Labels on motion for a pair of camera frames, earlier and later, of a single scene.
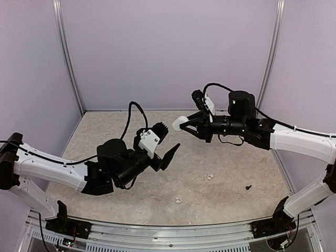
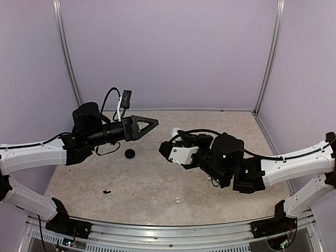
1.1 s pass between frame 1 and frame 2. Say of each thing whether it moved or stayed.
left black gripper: moved
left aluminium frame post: stayed
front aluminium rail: stayed
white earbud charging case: moved
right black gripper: moved
